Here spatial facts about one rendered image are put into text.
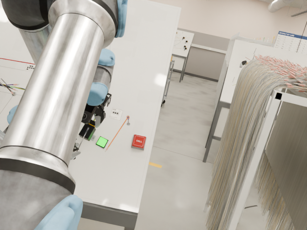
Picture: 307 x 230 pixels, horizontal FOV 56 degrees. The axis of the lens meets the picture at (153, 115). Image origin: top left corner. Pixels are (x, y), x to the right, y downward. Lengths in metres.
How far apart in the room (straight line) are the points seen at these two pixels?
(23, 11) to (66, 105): 0.25
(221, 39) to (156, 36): 10.60
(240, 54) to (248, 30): 7.86
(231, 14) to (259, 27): 1.16
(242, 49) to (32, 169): 4.09
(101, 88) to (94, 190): 0.49
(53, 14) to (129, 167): 0.83
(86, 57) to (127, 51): 0.97
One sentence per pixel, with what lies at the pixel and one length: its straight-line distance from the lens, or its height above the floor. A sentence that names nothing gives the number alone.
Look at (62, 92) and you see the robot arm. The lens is 0.40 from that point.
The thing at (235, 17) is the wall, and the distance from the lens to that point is 12.08.
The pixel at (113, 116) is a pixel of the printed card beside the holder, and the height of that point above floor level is 1.17.
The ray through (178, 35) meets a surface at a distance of 10.35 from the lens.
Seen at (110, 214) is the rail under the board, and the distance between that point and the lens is 1.22.
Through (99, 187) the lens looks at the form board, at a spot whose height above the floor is 0.92.
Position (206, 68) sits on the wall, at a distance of 12.09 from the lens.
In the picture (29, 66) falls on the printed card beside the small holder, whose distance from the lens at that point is 1.45.
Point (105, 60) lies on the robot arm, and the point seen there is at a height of 1.44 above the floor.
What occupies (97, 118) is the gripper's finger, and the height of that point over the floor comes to 1.20.
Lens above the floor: 1.58
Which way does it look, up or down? 17 degrees down
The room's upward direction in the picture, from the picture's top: 12 degrees clockwise
